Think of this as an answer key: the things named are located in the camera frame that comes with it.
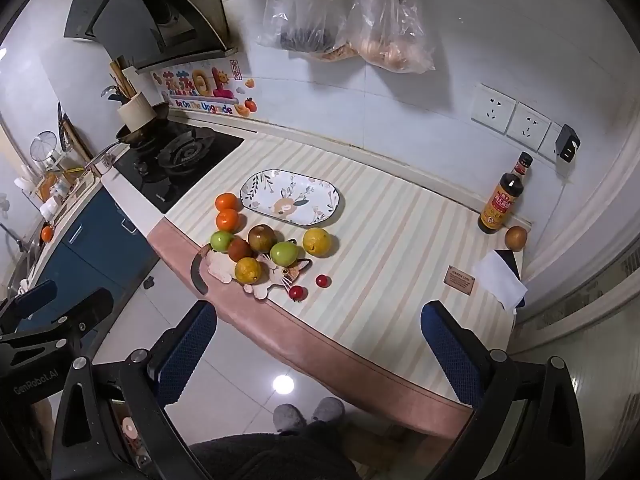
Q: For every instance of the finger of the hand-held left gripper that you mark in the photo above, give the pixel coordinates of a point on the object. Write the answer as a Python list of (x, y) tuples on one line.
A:
[(32, 296), (87, 307)]

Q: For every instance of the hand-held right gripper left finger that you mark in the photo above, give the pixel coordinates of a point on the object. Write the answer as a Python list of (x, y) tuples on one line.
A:
[(187, 340)]

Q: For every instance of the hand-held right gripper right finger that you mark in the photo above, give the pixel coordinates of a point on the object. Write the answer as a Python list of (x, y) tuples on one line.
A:
[(445, 345)]

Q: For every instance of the yellow orange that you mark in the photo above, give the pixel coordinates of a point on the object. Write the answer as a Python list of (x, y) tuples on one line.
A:
[(316, 242), (248, 270)]

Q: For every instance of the reddish orange fruit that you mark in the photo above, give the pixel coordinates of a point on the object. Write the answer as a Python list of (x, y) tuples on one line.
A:
[(240, 249)]

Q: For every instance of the green round fruit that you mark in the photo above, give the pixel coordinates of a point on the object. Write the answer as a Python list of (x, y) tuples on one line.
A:
[(284, 254), (221, 240)]

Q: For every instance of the orange tangerine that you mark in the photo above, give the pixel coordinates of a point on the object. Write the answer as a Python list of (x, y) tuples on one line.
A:
[(228, 220), (226, 202)]

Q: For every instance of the dark brown-green fruit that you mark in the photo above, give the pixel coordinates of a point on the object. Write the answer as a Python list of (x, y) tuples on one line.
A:
[(262, 237)]

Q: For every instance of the leaf-patterned ceramic plate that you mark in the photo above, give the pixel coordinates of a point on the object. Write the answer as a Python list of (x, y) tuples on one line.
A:
[(280, 190)]

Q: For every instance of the blue kitchen cabinet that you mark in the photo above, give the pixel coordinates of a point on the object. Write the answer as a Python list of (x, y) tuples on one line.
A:
[(85, 260)]

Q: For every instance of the orange round object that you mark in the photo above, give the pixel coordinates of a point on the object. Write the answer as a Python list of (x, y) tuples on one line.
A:
[(46, 232)]

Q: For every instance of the small black floor object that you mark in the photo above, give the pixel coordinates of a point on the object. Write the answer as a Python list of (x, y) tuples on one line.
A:
[(149, 282)]

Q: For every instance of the striped table mat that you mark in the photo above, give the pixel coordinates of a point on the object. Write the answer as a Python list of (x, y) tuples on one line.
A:
[(390, 285)]

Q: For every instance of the white tissue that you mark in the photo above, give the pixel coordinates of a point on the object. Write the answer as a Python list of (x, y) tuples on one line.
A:
[(500, 280)]

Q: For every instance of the knitted cat-shaped coaster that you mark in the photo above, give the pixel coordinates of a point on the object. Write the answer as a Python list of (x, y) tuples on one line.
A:
[(280, 275)]

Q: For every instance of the dish rack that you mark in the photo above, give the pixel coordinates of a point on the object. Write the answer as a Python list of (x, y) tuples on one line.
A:
[(55, 185)]

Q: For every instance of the red cherry tomato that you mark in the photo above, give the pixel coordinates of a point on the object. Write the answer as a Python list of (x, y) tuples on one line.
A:
[(322, 281), (297, 292)]

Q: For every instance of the brown kiwi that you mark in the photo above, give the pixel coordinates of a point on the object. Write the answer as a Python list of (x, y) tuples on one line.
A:
[(516, 238)]

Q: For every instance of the grey slipper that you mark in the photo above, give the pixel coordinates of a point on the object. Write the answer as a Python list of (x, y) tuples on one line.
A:
[(327, 410), (290, 417)]

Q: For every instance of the person's dark trousers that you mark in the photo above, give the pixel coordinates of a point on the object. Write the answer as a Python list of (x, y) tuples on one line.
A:
[(270, 455)]

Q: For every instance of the metal strainer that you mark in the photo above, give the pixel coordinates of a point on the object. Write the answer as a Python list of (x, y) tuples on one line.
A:
[(42, 144)]

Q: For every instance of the dark sauce bottle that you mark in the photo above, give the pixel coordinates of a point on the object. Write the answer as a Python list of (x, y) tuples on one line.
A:
[(500, 200)]

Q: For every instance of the wooden cutting board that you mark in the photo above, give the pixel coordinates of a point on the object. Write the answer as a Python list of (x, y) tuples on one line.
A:
[(76, 141)]

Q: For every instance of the black gas cooktop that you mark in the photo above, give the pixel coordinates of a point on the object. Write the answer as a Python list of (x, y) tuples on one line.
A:
[(200, 160)]

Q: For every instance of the beige utensil holder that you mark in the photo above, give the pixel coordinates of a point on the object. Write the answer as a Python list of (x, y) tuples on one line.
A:
[(136, 111)]

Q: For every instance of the wooden chopsticks bundle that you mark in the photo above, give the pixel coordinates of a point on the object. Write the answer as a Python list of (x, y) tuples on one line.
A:
[(122, 80)]

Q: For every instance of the black plug charger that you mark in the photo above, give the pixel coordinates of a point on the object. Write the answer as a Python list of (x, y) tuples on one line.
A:
[(567, 144)]

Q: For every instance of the range hood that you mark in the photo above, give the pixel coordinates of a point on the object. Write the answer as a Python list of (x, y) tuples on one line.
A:
[(140, 15)]

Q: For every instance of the clear bag with orange contents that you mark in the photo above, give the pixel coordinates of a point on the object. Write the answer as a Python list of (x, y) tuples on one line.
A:
[(390, 25)]

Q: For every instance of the clear bag with dark contents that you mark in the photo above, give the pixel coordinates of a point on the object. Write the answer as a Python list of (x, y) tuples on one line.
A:
[(300, 10)]

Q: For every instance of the white wall socket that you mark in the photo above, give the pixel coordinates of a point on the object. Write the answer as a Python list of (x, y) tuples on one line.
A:
[(527, 127), (492, 107)]

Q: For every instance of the colourful wall sticker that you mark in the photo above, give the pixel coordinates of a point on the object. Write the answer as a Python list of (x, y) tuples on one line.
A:
[(200, 87)]

